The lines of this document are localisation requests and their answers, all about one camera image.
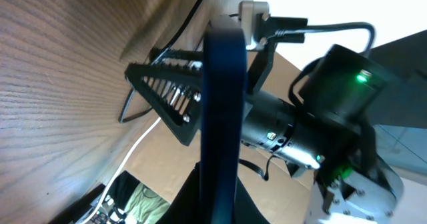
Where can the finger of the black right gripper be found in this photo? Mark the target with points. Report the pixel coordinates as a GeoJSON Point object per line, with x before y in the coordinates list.
{"type": "Point", "coordinates": [174, 93]}
{"type": "Point", "coordinates": [158, 54]}

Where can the blue smartphone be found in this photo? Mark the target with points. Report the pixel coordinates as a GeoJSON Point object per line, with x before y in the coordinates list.
{"type": "Point", "coordinates": [223, 96]}

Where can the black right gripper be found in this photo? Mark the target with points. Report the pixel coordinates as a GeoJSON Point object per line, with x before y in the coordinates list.
{"type": "Point", "coordinates": [267, 119]}

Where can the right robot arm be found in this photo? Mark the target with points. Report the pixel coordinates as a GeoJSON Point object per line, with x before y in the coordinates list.
{"type": "Point", "coordinates": [323, 128]}

